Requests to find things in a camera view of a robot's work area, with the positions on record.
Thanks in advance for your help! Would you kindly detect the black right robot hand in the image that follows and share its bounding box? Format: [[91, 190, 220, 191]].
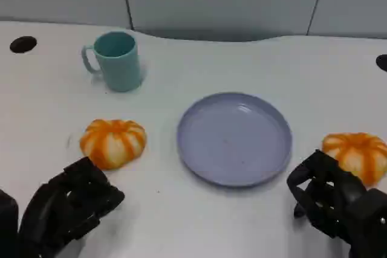
[[286, 149, 387, 258]]

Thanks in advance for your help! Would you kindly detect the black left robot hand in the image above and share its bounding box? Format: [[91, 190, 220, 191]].
[[18, 156, 125, 258]]

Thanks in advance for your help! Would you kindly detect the orange white toy bread roll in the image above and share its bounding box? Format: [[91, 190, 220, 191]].
[[79, 118, 148, 170], [322, 132, 387, 187]]

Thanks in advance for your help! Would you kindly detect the lilac plate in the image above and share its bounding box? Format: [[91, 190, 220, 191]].
[[177, 92, 293, 188]]

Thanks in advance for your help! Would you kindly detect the pale green mug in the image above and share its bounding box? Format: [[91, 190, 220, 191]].
[[80, 31, 143, 92]]

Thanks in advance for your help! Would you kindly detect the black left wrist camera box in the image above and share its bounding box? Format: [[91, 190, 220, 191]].
[[0, 190, 19, 258]]

